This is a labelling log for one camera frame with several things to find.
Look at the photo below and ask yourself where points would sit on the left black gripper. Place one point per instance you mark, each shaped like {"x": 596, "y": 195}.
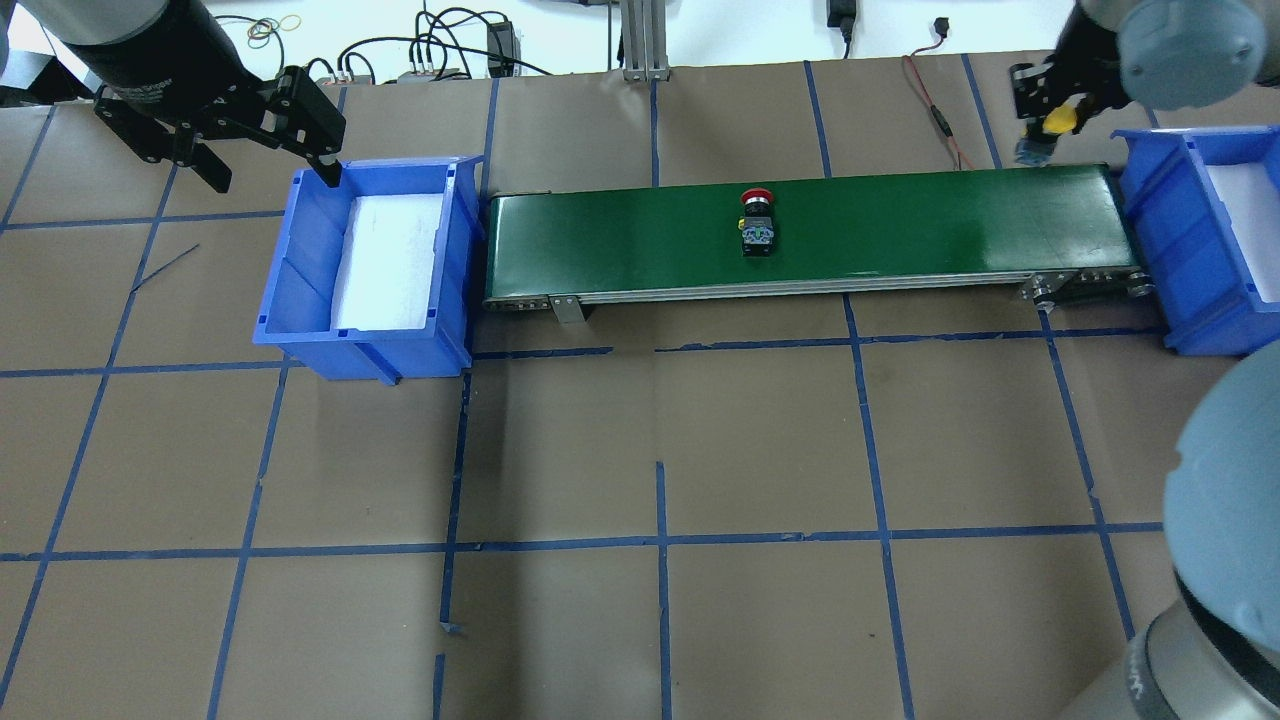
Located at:
{"x": 150, "y": 52}

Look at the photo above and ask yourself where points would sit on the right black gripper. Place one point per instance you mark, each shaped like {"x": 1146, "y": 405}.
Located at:
{"x": 1088, "y": 52}

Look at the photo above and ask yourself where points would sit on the yellow push button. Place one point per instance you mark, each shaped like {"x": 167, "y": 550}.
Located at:
{"x": 1038, "y": 144}

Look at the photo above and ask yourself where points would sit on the red mushroom push button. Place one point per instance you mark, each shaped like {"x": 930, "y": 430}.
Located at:
{"x": 756, "y": 224}

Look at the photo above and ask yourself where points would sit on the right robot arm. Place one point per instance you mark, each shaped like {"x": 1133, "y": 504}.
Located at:
{"x": 1212, "y": 654}

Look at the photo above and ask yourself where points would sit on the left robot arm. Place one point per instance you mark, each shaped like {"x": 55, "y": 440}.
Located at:
{"x": 82, "y": 25}

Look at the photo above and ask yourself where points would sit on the green conveyor belt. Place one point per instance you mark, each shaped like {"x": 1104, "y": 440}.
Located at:
{"x": 1056, "y": 234}

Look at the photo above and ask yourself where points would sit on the blue bin with foam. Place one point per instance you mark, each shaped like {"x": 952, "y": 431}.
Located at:
{"x": 294, "y": 313}

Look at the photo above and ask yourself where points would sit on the white foam pad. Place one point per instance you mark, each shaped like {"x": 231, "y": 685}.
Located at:
{"x": 387, "y": 263}

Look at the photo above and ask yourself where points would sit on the blue bin right side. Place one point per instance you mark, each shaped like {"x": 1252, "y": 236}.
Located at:
{"x": 1185, "y": 236}

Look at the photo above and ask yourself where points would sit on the aluminium frame post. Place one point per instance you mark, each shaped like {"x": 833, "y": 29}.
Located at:
{"x": 644, "y": 41}

